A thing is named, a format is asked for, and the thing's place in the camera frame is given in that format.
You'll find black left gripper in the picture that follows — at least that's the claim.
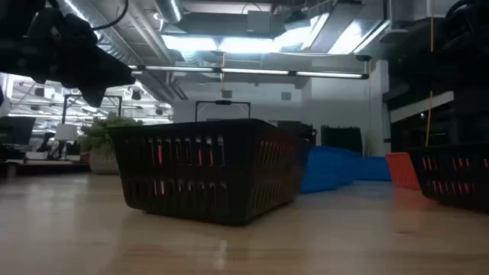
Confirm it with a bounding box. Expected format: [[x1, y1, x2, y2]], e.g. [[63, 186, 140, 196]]
[[0, 7, 137, 108]]

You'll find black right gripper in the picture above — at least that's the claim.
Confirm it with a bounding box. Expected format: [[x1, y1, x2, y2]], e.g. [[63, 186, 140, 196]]
[[419, 22, 489, 89]]

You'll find black slotted plastic basket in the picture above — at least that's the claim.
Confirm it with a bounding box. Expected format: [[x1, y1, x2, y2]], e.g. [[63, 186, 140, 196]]
[[106, 118, 311, 225], [406, 143, 489, 213]]

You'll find green potted plant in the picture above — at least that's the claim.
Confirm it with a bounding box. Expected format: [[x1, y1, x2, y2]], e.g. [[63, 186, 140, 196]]
[[78, 112, 144, 176]]

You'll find white lampshade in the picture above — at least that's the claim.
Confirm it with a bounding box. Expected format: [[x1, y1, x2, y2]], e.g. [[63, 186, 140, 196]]
[[54, 123, 79, 142]]

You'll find dark computer monitor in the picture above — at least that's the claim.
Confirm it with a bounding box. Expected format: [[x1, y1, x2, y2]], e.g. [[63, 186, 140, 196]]
[[0, 116, 37, 146]]

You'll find long linear ceiling light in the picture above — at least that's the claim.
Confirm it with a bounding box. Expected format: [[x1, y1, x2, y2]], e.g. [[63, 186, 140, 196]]
[[128, 64, 370, 80]]

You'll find dark equipment cart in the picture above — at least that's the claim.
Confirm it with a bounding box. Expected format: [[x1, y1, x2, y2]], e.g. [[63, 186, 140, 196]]
[[269, 120, 318, 146]]

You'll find silver ventilation duct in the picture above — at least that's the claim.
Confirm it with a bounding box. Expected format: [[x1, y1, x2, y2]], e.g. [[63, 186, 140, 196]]
[[57, 0, 176, 68]]

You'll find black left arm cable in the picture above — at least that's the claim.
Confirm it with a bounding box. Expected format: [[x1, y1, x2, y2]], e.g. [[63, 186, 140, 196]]
[[91, 0, 130, 31]]

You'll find black aluminium table frame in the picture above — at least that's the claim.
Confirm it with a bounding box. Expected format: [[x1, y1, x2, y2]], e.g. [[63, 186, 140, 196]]
[[0, 160, 92, 177]]

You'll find black rig frame with camera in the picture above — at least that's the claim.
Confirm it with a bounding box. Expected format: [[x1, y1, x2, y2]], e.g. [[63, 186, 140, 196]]
[[194, 99, 252, 123]]

